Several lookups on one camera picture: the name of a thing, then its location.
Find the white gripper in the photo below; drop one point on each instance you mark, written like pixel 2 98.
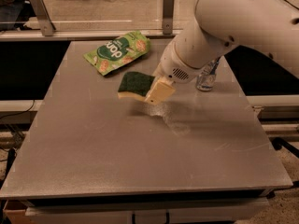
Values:
pixel 173 65

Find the green and yellow sponge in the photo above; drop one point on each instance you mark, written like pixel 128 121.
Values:
pixel 135 85

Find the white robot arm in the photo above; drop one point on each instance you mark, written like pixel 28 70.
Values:
pixel 218 27

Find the green rice chip bag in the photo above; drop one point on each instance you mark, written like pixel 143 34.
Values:
pixel 118 52

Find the silver crushed soda can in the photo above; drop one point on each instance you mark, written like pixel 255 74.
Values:
pixel 205 81

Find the glass barrier panel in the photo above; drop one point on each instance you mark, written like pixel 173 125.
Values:
pixel 108 15

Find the cardboard box under table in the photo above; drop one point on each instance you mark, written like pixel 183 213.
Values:
pixel 15 212

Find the middle metal glass bracket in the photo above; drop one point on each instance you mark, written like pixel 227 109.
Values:
pixel 168 15

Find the metal glass bracket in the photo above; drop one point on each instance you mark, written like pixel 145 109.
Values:
pixel 46 26
pixel 168 15

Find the left metal glass bracket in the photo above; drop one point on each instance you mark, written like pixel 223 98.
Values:
pixel 46 26

